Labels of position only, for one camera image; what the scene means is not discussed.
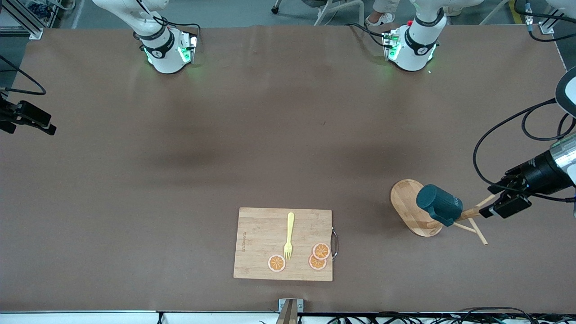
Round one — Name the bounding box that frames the black right base cable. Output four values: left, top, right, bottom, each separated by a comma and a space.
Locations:
135, 0, 202, 45

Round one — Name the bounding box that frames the brown table mat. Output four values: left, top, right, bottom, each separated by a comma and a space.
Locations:
0, 23, 576, 314

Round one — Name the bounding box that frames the tangled black cable bundle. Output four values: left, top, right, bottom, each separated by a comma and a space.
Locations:
259, 307, 576, 324

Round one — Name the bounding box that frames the black left base cable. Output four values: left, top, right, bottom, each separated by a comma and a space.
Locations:
349, 22, 392, 48

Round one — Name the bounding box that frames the wooden mug tree rack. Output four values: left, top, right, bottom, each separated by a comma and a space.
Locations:
390, 179, 496, 246

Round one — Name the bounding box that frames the aluminium frame profile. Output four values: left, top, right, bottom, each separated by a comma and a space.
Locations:
539, 17, 568, 34
0, 0, 44, 40

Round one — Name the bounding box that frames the dark teal cup yellow inside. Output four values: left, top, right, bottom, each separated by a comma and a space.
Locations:
416, 184, 464, 227

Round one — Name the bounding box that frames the white side shelf surface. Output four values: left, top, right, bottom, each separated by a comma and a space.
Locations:
0, 310, 576, 324

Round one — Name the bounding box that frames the aluminium profile camera beam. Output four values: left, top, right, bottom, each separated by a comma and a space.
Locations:
275, 298, 304, 324

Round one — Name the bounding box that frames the bamboo cutting board metal handle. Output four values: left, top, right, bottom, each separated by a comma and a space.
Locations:
233, 207, 339, 282

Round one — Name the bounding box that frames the black base cable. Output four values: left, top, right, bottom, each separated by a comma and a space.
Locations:
135, 0, 202, 45
349, 22, 392, 48

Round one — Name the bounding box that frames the white office chair base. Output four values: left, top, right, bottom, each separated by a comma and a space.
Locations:
271, 0, 365, 26

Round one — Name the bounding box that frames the white black sneaker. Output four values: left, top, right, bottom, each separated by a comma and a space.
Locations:
365, 11, 396, 26

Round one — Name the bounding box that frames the yellow plastic fork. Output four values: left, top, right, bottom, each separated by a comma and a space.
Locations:
283, 212, 295, 261

